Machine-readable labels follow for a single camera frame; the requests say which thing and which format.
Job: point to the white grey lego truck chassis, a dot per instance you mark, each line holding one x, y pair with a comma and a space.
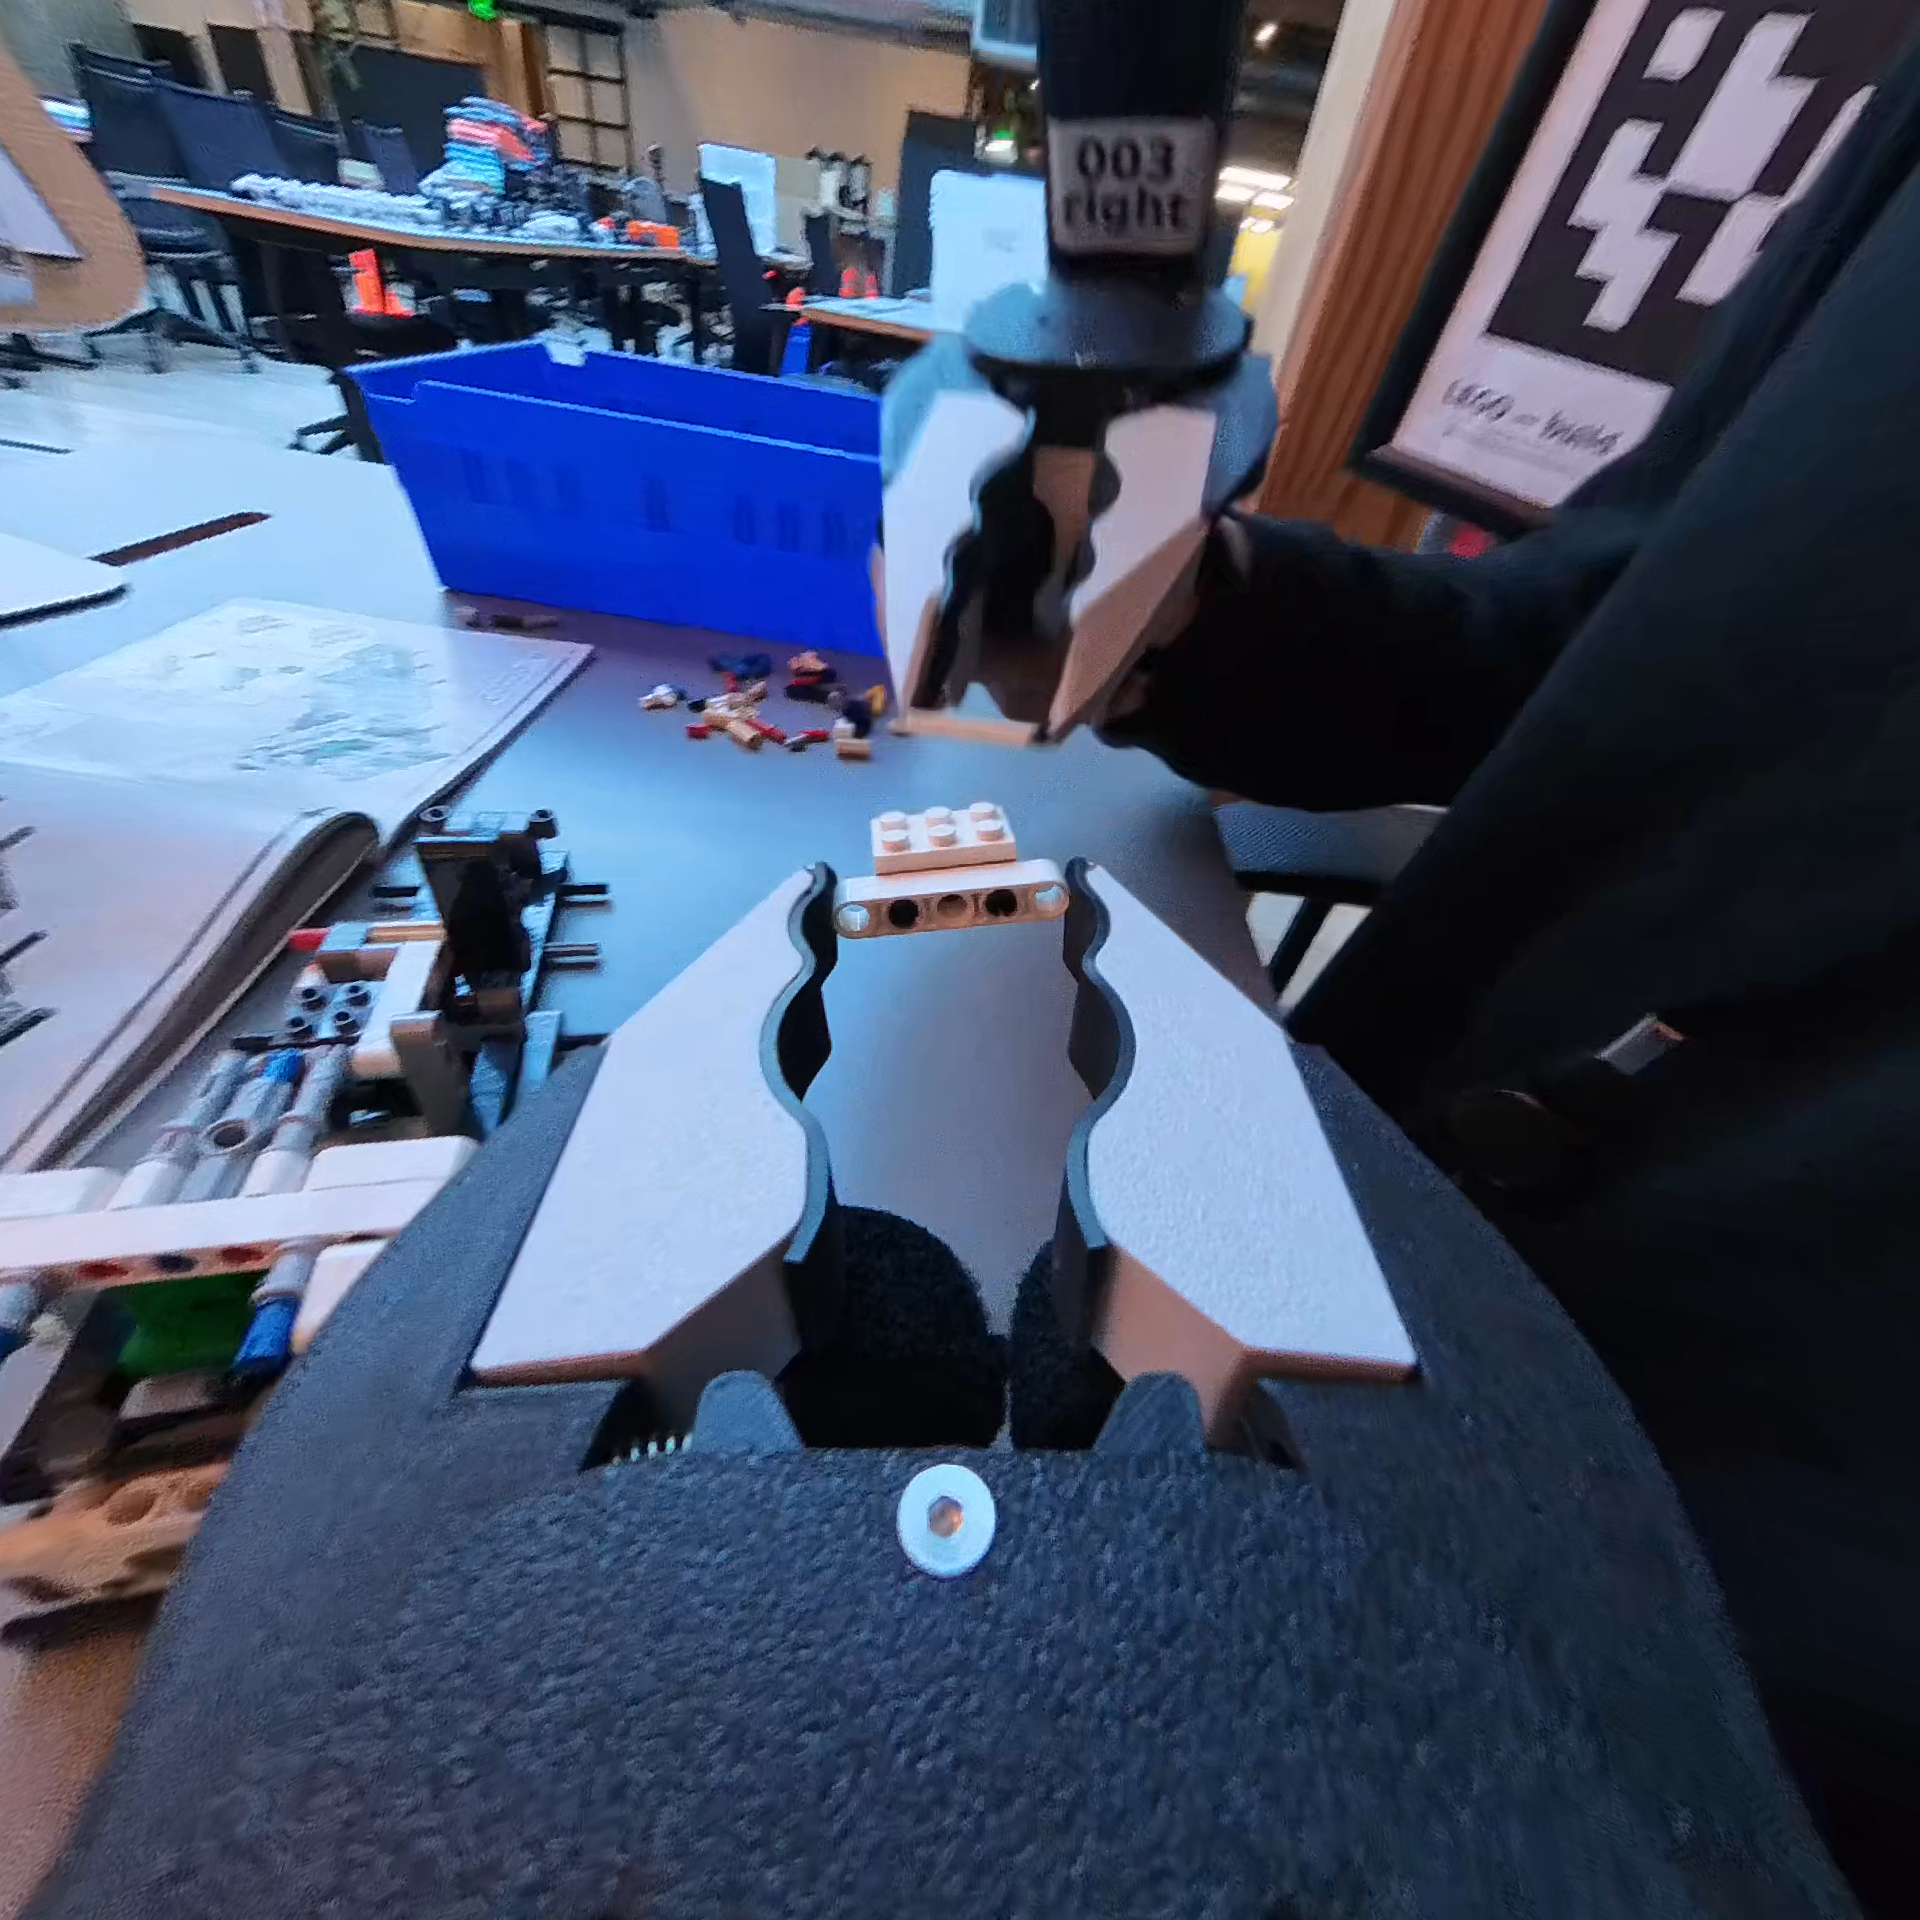
227, 1194

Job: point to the small black lego pin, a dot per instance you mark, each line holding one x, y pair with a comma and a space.
510, 617

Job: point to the framed black white wall poster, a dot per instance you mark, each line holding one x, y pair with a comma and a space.
1590, 342

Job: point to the black lego frame assembly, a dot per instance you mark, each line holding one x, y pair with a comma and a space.
480, 914

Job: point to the person's right forearm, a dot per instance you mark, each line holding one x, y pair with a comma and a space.
1351, 660

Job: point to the open lego instruction booklet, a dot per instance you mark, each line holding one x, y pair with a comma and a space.
227, 748

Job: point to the tan lego beam with holes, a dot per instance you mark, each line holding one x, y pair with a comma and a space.
951, 905

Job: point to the tan lego plate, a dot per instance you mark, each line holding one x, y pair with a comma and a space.
969, 728

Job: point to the white box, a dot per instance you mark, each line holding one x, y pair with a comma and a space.
984, 234

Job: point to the grey office chair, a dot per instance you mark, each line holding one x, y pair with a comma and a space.
1322, 862

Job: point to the blue plastic bin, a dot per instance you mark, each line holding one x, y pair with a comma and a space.
598, 493

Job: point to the pile of small lego pieces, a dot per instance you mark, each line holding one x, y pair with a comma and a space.
759, 708

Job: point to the tan lego brick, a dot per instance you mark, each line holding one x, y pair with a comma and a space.
942, 840

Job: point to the white cardboard sheet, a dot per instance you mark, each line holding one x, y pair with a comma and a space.
45, 578

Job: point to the long wooden table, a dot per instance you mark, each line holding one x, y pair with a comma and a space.
420, 240

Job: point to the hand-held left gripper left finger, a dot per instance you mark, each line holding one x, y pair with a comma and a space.
662, 1152

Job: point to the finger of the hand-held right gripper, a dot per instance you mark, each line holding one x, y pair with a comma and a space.
938, 541
1148, 555

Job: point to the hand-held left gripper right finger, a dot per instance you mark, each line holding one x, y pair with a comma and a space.
1239, 1171

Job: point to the person in black clothing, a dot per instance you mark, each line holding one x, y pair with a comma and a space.
1726, 973

